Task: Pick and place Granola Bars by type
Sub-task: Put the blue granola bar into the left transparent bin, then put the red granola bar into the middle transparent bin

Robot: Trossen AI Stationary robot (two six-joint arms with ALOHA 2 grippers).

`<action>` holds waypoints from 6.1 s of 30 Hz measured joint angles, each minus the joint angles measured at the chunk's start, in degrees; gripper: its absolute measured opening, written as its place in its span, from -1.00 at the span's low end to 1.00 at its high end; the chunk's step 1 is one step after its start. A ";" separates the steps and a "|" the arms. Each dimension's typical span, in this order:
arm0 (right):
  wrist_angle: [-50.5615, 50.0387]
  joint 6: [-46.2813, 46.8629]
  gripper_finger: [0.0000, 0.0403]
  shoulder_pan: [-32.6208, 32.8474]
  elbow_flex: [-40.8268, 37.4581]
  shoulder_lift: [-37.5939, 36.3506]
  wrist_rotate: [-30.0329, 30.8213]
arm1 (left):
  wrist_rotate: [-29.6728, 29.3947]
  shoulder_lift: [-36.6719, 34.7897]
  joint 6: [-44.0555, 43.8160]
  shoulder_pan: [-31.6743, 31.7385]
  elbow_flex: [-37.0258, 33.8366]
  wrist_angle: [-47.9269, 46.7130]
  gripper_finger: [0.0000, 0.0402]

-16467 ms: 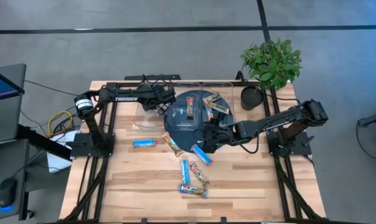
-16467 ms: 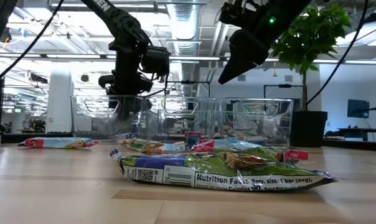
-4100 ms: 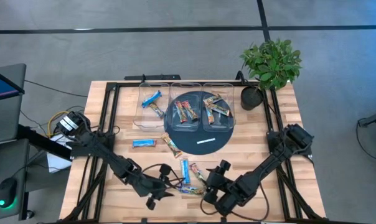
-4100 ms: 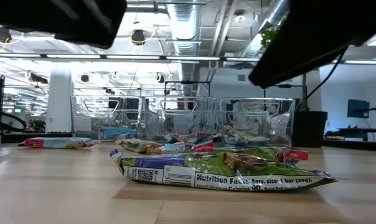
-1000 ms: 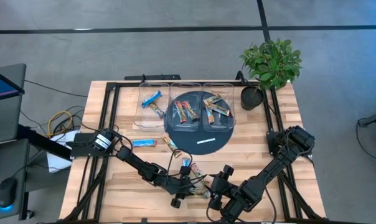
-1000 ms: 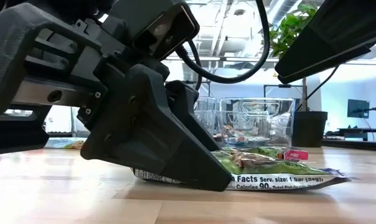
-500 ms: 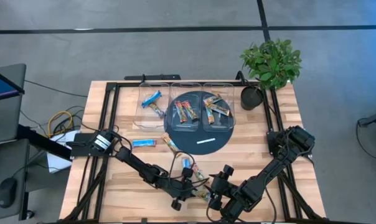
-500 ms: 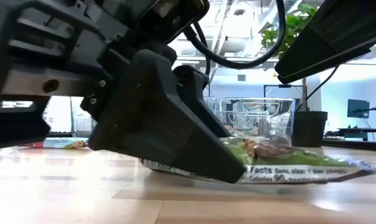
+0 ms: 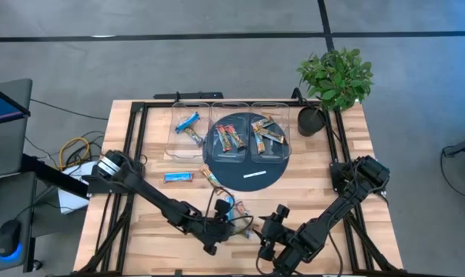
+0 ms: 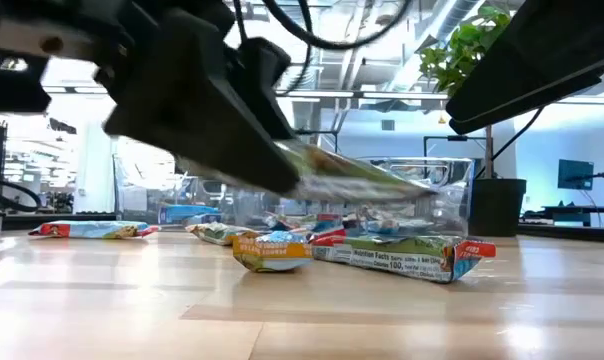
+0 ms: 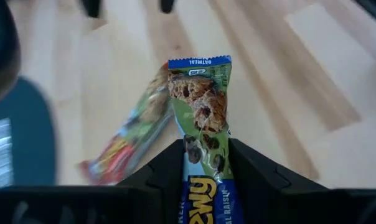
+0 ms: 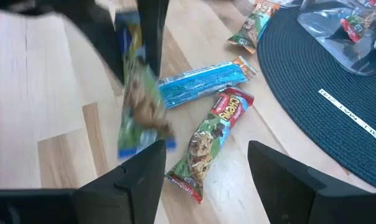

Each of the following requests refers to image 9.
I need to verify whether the black diagonal beam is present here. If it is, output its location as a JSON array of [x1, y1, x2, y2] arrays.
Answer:
[[19, 152, 90, 199]]

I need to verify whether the orange tan granola bar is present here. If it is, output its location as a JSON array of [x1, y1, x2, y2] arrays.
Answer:
[[199, 163, 225, 196]]

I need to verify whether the blue green granola bar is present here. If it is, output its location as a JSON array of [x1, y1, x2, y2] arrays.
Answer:
[[224, 195, 236, 223]]

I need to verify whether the monitor screen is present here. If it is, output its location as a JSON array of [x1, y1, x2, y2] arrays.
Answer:
[[0, 78, 34, 180]]

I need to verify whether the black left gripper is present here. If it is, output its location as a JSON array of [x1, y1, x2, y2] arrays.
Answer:
[[193, 198, 242, 257]]

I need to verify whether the black floor cable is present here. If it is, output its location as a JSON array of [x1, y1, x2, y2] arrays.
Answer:
[[29, 98, 109, 122]]

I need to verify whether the yellow cable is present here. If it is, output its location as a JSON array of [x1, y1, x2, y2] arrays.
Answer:
[[58, 136, 92, 170]]

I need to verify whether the green leafy plant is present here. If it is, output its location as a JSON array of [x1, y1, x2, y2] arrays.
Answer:
[[296, 47, 375, 113]]

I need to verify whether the grey metal stand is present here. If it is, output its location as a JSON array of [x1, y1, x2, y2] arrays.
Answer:
[[441, 133, 465, 159]]

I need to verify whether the white paper sheet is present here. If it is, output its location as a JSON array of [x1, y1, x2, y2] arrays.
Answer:
[[57, 160, 99, 215]]

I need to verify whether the black bar device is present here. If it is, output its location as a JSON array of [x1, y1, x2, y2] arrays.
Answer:
[[152, 91, 225, 101]]

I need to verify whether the round dark blue placemat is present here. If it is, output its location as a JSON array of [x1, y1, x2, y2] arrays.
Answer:
[[202, 112, 290, 192]]

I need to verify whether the black computer mouse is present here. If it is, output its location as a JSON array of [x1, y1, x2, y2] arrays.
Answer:
[[0, 219, 24, 263]]

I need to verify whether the green red granola bar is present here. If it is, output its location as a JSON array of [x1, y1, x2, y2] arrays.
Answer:
[[223, 122, 246, 150], [215, 123, 233, 153]]

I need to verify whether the black plant pot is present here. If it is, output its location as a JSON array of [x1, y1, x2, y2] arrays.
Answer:
[[296, 105, 326, 138]]

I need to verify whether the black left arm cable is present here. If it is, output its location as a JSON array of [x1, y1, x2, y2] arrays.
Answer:
[[204, 185, 256, 236]]

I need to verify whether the dark grey desk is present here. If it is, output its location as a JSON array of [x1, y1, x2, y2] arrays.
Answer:
[[0, 171, 38, 275]]

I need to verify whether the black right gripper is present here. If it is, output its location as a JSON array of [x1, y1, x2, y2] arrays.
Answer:
[[253, 204, 302, 265]]

